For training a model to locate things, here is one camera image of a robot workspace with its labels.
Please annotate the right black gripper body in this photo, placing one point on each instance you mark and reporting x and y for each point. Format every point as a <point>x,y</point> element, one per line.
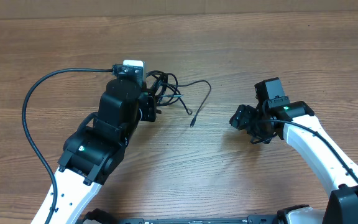
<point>265,132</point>

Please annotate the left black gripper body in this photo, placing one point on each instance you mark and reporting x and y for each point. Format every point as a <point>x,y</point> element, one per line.
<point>146,111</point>

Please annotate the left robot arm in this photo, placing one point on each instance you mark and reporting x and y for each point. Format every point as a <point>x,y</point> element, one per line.
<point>95,149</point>

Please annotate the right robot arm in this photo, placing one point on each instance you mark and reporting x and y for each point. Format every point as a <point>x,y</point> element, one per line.
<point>296,123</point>

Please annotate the cardboard backdrop panel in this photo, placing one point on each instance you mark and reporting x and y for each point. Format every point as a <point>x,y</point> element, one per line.
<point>36,9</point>

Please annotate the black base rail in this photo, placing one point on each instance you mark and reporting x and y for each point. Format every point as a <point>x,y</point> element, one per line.
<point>194,221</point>

